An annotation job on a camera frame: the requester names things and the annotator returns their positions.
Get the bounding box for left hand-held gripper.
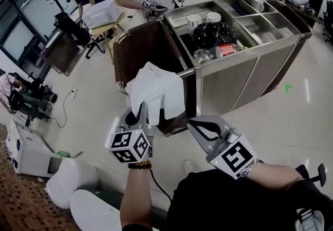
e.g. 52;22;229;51
108;101;157;164

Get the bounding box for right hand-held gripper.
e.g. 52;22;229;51
186;115;258;180

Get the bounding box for white cloth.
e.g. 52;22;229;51
125;61;186;126

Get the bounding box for brown cart bag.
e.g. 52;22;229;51
112;19;196;137

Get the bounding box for person's right forearm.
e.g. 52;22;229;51
246;162;305;194

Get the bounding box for person's left forearm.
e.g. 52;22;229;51
119;163;155;231

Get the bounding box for stainless steel housekeeping cart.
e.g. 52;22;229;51
160;0;313;123

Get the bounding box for black plastic bag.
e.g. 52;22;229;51
193;21;239;49

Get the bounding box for silver wristwatch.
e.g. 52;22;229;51
238;164;258;179

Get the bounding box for person's black clothing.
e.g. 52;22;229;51
166;169;333;231

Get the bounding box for clear bottle red label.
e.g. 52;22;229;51
193;43;248;66

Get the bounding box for white toilet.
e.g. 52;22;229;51
46;158;123;231

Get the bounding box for brown wooden desk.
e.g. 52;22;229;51
39;28;80;77

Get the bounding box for white low cabinet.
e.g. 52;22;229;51
5;118;63;177

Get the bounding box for white cup dark rim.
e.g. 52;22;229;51
186;13;203;35
205;11;222;24

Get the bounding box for white rectangular box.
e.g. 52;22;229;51
82;0;122;30

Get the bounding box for person's grey white shoe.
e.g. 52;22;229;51
294;208;325;231

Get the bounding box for dark framed glass window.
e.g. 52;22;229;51
0;0;94;69

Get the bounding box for brown bead bracelet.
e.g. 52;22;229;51
127;160;153;170

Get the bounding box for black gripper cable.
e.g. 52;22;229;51
148;169;173;203

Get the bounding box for black floor cable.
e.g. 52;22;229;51
48;91;75;129

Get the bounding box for white handled mug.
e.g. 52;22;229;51
251;0;265;14

